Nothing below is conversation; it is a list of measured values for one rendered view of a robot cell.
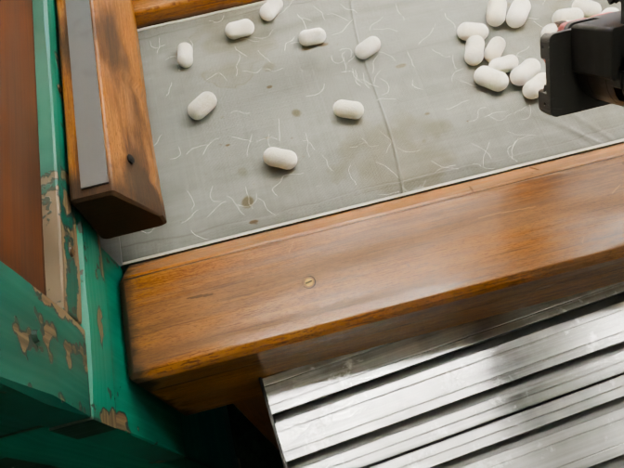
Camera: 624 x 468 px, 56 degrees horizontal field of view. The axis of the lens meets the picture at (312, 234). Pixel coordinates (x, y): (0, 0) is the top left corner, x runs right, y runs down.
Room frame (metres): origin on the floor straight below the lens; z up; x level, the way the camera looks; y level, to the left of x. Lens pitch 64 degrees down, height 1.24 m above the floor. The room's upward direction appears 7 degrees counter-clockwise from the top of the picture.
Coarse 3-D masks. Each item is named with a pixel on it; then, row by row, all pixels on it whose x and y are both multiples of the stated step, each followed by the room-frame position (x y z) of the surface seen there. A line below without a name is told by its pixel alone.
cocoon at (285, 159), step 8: (264, 152) 0.34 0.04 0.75; (272, 152) 0.33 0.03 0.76; (280, 152) 0.33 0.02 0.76; (288, 152) 0.33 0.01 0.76; (264, 160) 0.33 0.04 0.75; (272, 160) 0.33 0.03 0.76; (280, 160) 0.32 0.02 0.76; (288, 160) 0.32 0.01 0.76; (296, 160) 0.33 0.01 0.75; (288, 168) 0.32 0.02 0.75
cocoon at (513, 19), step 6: (516, 0) 0.49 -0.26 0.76; (522, 0) 0.49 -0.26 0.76; (510, 6) 0.49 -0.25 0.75; (516, 6) 0.48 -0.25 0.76; (522, 6) 0.48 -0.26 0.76; (528, 6) 0.48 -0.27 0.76; (510, 12) 0.48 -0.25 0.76; (516, 12) 0.48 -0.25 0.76; (522, 12) 0.47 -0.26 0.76; (528, 12) 0.48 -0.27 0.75; (510, 18) 0.47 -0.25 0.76; (516, 18) 0.47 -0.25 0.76; (522, 18) 0.47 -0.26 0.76; (510, 24) 0.47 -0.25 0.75; (516, 24) 0.47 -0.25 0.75; (522, 24) 0.47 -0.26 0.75
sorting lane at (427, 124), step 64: (320, 0) 0.55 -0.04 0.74; (384, 0) 0.54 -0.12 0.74; (448, 0) 0.53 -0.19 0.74; (512, 0) 0.52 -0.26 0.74; (192, 64) 0.48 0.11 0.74; (256, 64) 0.47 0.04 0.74; (320, 64) 0.46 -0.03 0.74; (384, 64) 0.44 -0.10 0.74; (448, 64) 0.43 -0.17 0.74; (192, 128) 0.39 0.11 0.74; (256, 128) 0.38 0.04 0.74; (320, 128) 0.37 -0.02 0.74; (384, 128) 0.36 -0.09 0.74; (448, 128) 0.35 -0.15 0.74; (512, 128) 0.34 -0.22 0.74; (576, 128) 0.33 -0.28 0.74; (192, 192) 0.31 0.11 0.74; (256, 192) 0.30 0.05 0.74; (320, 192) 0.29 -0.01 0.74; (384, 192) 0.28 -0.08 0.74; (128, 256) 0.25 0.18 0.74
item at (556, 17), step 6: (558, 12) 0.47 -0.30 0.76; (564, 12) 0.47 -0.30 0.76; (570, 12) 0.47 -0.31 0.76; (576, 12) 0.47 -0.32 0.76; (582, 12) 0.47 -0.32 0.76; (552, 18) 0.47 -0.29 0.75; (558, 18) 0.47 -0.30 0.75; (564, 18) 0.46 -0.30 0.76; (570, 18) 0.46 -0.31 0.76; (576, 18) 0.46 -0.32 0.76
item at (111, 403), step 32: (96, 256) 0.22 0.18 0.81; (96, 288) 0.19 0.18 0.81; (96, 320) 0.16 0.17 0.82; (96, 352) 0.13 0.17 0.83; (96, 384) 0.11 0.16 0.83; (128, 384) 0.12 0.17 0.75; (96, 416) 0.08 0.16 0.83; (128, 416) 0.10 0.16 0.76; (160, 416) 0.11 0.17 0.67; (192, 416) 0.16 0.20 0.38; (224, 416) 0.20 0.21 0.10; (0, 448) 0.07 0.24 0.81; (32, 448) 0.08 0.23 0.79; (64, 448) 0.08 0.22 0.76; (96, 448) 0.08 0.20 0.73; (128, 448) 0.08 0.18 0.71; (160, 448) 0.08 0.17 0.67; (192, 448) 0.11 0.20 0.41; (224, 448) 0.14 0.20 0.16
